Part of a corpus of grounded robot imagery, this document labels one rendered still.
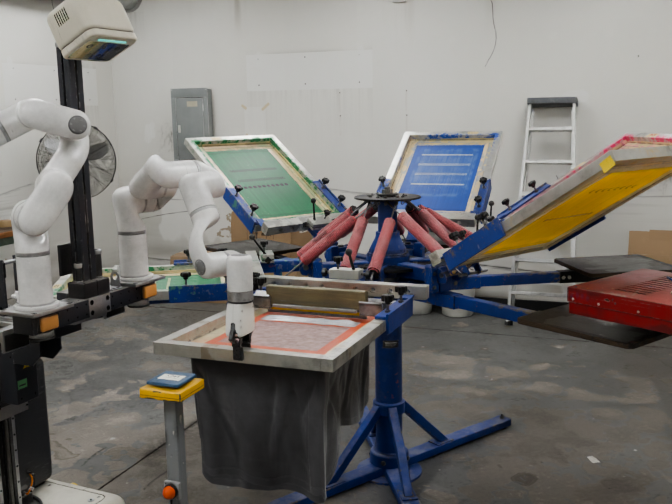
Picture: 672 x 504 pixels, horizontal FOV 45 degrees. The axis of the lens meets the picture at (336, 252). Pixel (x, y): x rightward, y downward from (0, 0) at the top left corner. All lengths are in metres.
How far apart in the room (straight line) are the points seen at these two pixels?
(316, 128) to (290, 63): 0.62
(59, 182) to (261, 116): 5.22
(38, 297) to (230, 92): 5.35
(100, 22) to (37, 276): 0.75
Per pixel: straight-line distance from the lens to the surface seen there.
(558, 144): 6.79
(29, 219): 2.39
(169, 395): 2.26
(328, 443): 2.57
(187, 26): 7.90
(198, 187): 2.45
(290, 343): 2.57
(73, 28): 2.51
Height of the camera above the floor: 1.69
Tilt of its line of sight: 10 degrees down
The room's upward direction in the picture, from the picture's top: 1 degrees counter-clockwise
